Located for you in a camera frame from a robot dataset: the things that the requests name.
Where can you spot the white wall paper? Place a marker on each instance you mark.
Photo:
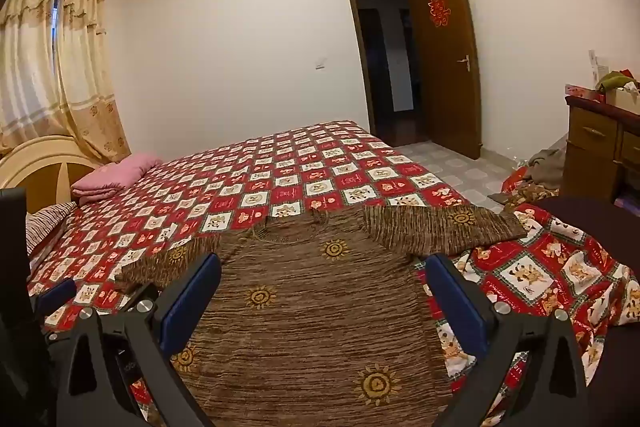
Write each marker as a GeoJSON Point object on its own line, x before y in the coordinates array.
{"type": "Point", "coordinates": [596, 64]}

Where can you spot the dark cloth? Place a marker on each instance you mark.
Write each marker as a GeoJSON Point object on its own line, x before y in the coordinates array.
{"type": "Point", "coordinates": [595, 217]}

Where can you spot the brown patterned cloth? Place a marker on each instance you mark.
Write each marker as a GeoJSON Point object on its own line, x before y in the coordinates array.
{"type": "Point", "coordinates": [530, 197]}

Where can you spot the beige patterned curtain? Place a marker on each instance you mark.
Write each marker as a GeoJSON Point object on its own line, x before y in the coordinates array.
{"type": "Point", "coordinates": [30, 72]}

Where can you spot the red paper door decoration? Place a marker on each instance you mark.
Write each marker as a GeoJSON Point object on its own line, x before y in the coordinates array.
{"type": "Point", "coordinates": [438, 11]}

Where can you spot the red plastic bag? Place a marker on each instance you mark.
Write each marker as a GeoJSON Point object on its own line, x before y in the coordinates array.
{"type": "Point", "coordinates": [515, 181]}

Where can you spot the brown wooden dresser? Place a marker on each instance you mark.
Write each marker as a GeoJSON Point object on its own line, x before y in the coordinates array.
{"type": "Point", "coordinates": [592, 157]}

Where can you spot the brown wooden door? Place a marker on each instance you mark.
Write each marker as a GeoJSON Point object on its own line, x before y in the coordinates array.
{"type": "Point", "coordinates": [445, 97]}

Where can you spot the cream wooden headboard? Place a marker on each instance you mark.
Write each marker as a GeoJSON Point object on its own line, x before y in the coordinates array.
{"type": "Point", "coordinates": [35, 157]}

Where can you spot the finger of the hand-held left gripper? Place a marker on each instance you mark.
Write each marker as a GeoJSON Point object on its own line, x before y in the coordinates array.
{"type": "Point", "coordinates": [55, 296]}

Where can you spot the pink folded blanket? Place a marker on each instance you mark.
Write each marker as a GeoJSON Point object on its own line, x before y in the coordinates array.
{"type": "Point", "coordinates": [117, 174]}

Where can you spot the cardboard box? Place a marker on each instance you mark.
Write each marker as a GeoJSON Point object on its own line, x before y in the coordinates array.
{"type": "Point", "coordinates": [622, 99]}

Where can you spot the white wall switch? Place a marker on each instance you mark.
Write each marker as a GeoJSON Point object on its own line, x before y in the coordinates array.
{"type": "Point", "coordinates": [320, 64]}

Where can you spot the long pink box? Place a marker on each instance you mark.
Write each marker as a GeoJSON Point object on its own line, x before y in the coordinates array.
{"type": "Point", "coordinates": [582, 91]}

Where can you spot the dark wooden door frame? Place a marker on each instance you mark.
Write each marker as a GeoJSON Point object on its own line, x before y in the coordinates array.
{"type": "Point", "coordinates": [352, 32]}

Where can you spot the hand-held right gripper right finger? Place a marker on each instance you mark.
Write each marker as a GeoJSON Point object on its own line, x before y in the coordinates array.
{"type": "Point", "coordinates": [457, 302]}

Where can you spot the red bear printed bedspread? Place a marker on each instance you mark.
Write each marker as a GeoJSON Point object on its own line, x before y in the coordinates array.
{"type": "Point", "coordinates": [280, 167]}

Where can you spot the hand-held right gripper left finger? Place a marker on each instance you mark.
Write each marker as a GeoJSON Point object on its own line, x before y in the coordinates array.
{"type": "Point", "coordinates": [192, 302]}

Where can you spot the striped pillow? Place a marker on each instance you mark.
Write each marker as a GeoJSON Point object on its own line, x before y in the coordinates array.
{"type": "Point", "coordinates": [47, 224]}

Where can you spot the brown knitted sweater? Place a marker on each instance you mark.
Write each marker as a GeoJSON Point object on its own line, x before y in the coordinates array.
{"type": "Point", "coordinates": [310, 322]}

